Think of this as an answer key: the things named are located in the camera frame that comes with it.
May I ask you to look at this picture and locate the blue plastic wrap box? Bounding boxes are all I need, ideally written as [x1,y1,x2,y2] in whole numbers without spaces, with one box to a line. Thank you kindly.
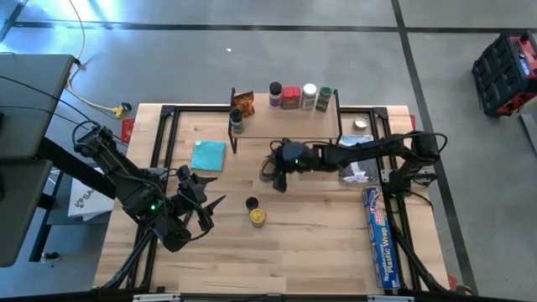
[362,186,402,290]

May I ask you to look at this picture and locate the bagel seasoning jar white lid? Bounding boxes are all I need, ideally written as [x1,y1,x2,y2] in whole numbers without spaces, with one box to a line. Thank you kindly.
[300,82,318,111]

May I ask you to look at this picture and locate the orange seasoning packet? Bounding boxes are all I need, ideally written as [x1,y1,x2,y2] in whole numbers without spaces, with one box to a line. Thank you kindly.
[232,91,256,119]

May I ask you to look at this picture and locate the wooden shelf black legs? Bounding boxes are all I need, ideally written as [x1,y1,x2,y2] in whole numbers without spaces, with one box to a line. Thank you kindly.
[228,86,343,155]

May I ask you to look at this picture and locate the red black tool case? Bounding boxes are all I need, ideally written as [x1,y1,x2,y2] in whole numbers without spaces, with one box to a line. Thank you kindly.
[472,31,537,117]

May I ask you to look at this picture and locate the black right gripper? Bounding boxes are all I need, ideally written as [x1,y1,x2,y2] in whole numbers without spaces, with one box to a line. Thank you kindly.
[268,138,324,193]

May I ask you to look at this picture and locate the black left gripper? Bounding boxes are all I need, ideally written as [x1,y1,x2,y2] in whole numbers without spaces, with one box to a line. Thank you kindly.
[175,164,227,232]

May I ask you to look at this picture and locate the silver metal bracket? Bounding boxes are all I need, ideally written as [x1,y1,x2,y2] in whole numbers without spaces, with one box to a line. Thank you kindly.
[133,293,181,302]
[368,295,415,302]

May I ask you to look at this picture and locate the purple label spice jar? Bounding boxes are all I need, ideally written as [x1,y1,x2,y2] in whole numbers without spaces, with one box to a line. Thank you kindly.
[268,81,284,109]

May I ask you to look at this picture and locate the black metal table frame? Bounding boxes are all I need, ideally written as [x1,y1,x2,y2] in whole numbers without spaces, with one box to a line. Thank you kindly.
[100,104,458,294]

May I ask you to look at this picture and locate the yellow cable with plug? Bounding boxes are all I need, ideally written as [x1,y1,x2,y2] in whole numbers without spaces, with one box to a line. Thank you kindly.
[65,0,133,120]

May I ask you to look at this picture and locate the teal cloth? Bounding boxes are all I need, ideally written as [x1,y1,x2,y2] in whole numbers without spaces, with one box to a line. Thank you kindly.
[190,140,227,173]

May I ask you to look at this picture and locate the white paper bag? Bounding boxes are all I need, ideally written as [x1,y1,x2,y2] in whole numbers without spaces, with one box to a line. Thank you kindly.
[66,165,117,222]

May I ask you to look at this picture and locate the chili onion jar yellow lid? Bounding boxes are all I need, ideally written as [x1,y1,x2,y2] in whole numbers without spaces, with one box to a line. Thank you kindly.
[249,208,267,229]

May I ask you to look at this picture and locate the teal label jar black lid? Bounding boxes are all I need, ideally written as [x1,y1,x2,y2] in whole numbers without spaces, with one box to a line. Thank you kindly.
[229,107,245,135]

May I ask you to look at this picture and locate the oregano jar green lid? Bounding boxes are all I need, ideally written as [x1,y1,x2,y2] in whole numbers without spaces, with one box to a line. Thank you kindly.
[315,86,334,112]

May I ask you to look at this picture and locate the red spice tin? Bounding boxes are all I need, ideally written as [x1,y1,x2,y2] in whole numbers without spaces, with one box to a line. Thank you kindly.
[281,86,302,111]

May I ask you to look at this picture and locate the grey floor plate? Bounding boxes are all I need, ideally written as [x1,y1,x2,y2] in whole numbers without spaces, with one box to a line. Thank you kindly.
[519,112,537,157]

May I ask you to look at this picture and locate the grey desk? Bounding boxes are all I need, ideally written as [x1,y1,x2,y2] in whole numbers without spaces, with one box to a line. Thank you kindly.
[0,54,76,268]

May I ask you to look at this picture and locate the waterfall cover book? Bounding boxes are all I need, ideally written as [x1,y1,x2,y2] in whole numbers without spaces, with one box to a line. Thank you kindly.
[337,133,381,185]

